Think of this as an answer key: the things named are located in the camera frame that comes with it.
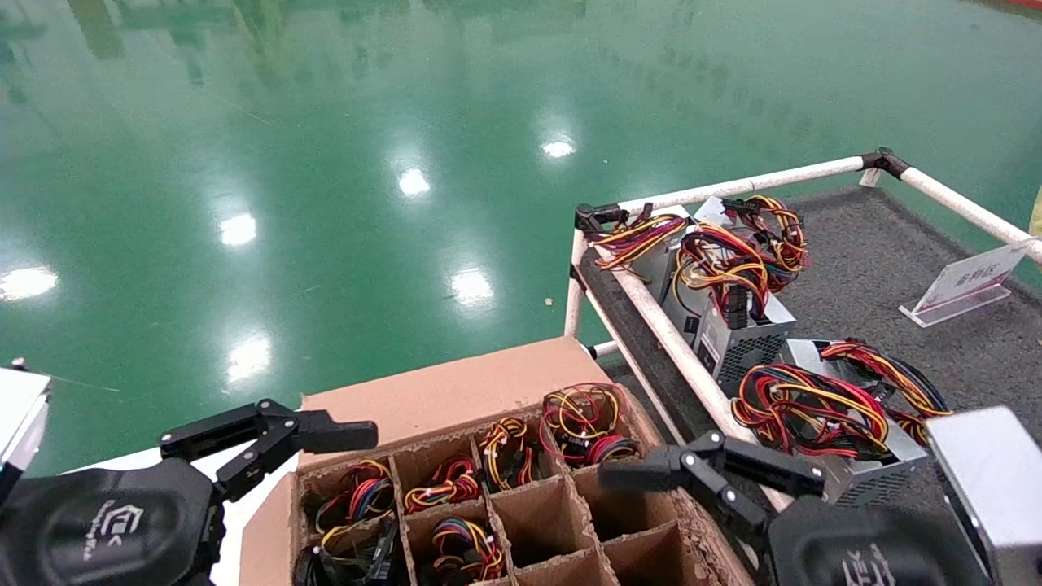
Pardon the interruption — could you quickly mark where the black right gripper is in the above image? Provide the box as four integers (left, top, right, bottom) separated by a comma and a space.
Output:
599, 431, 991, 586

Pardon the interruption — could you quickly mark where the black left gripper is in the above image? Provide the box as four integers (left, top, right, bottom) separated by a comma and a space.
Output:
0, 400, 380, 586

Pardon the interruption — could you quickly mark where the power supply with coloured cables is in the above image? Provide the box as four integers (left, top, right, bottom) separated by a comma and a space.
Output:
405, 457, 483, 515
430, 519, 506, 584
539, 384, 641, 470
479, 418, 540, 493
590, 208, 697, 306
696, 194, 811, 291
663, 221, 799, 396
293, 517, 401, 586
730, 338, 953, 509
316, 461, 397, 534

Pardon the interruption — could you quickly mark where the brown cardboard box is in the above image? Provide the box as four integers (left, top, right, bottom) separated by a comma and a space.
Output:
239, 335, 754, 586

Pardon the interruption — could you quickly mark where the cardboard divider grid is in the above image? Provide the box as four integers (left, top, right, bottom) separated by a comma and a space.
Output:
295, 389, 721, 586

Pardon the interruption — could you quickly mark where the clear acrylic sign holder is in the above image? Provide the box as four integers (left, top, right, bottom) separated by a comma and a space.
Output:
900, 240, 1035, 329

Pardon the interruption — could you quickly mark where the white pipe table frame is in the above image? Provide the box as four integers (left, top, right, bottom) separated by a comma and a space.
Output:
563, 148, 1042, 518

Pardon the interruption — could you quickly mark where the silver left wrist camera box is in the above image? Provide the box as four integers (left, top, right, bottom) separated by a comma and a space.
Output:
0, 360, 52, 497

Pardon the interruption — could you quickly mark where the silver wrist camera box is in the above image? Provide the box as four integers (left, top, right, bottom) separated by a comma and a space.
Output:
926, 405, 1042, 586
0, 360, 52, 497

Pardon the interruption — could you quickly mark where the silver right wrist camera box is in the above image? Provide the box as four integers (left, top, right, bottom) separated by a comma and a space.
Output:
926, 405, 1042, 586

